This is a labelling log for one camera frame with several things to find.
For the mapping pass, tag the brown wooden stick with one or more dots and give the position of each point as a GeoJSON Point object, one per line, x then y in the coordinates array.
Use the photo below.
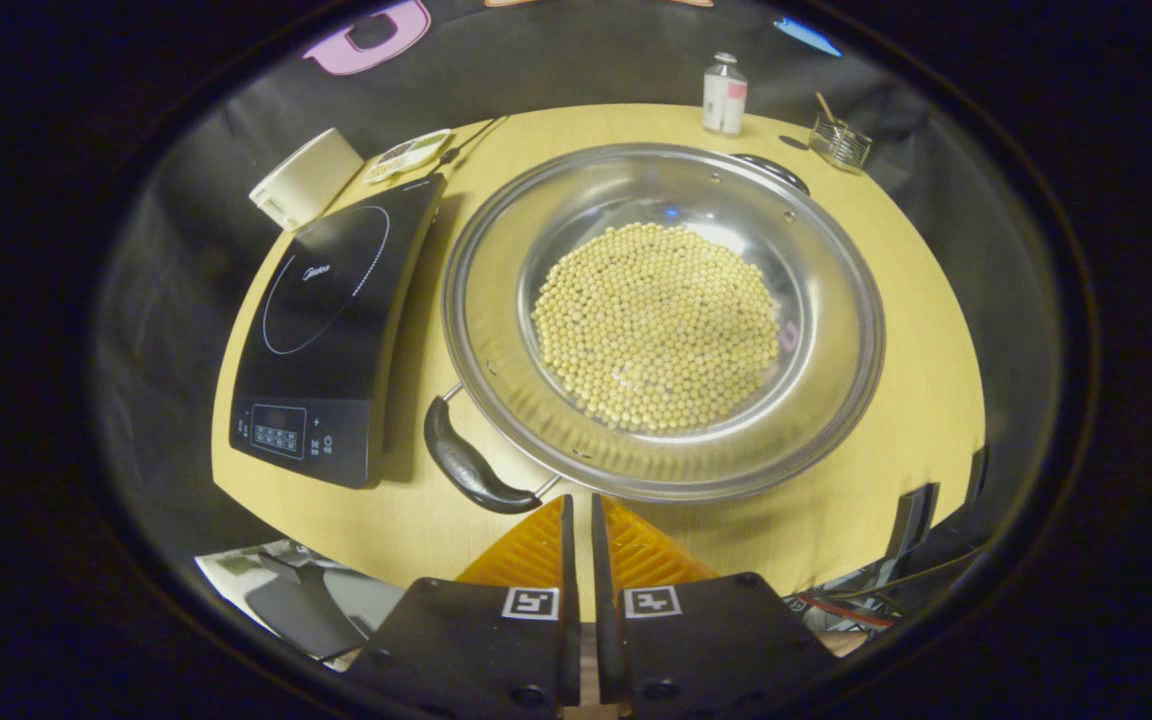
{"type": "Point", "coordinates": [824, 105]}

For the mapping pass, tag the clear bottle pink label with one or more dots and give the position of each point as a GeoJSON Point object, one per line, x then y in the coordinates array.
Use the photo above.
{"type": "Point", "coordinates": [724, 95]}

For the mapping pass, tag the black induction cooktop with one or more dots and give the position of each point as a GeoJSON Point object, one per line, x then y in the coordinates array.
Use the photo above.
{"type": "Point", "coordinates": [326, 300]}

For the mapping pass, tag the black metal frame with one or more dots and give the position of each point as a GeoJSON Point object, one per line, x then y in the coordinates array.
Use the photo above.
{"type": "Point", "coordinates": [911, 520]}

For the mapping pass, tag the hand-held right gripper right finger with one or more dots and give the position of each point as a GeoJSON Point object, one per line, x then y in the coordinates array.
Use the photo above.
{"type": "Point", "coordinates": [601, 600]}

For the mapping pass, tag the white toaster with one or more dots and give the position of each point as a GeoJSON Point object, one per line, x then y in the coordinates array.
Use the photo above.
{"type": "Point", "coordinates": [306, 180]}

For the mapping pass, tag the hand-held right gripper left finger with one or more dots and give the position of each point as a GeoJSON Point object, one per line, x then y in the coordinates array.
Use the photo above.
{"type": "Point", "coordinates": [569, 600]}

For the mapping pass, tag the white divided dish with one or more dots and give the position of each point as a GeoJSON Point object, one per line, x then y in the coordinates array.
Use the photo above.
{"type": "Point", "coordinates": [406, 155]}

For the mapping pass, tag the stainless steel pot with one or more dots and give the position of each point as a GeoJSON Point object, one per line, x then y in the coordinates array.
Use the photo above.
{"type": "Point", "coordinates": [496, 300]}

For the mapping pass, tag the pile of soybeans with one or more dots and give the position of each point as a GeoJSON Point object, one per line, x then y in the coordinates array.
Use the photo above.
{"type": "Point", "coordinates": [656, 325]}

